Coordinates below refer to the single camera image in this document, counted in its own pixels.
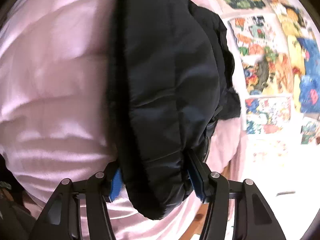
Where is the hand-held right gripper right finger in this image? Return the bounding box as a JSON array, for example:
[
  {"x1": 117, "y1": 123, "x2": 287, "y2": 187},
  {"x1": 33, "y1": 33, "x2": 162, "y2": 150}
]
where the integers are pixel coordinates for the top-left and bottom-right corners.
[{"x1": 186, "y1": 149, "x2": 288, "y2": 240}]

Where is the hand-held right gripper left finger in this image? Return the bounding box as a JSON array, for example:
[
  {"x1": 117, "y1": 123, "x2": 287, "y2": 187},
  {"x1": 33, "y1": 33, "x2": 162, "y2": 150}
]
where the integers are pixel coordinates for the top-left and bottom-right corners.
[{"x1": 30, "y1": 161, "x2": 123, "y2": 240}]

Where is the wooden bed frame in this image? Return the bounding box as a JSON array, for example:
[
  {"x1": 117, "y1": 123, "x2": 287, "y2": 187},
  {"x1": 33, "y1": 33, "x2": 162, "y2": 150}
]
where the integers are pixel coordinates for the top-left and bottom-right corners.
[{"x1": 184, "y1": 165, "x2": 232, "y2": 240}]

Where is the pink bed sheet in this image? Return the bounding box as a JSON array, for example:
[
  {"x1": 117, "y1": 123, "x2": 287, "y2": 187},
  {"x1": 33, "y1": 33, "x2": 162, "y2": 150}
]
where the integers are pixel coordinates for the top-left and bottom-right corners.
[{"x1": 0, "y1": 0, "x2": 247, "y2": 240}]

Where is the group of colourful wall drawings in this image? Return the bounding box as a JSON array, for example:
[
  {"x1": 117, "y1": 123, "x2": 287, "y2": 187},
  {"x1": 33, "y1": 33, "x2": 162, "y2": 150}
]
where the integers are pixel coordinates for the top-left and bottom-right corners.
[{"x1": 207, "y1": 0, "x2": 320, "y2": 165}]

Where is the black puffer jacket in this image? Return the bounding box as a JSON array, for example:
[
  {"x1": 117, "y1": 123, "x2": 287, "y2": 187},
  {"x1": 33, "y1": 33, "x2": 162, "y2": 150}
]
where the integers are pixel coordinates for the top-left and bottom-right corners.
[{"x1": 106, "y1": 0, "x2": 242, "y2": 220}]

